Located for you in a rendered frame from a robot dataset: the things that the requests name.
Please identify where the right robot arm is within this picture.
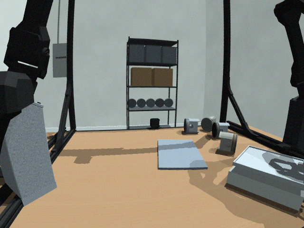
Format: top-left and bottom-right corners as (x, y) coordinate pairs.
(3, 0), (53, 92)

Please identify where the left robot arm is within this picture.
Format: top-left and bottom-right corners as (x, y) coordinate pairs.
(274, 0), (304, 100)

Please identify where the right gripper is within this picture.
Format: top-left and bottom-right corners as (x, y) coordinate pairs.
(0, 71), (34, 152)

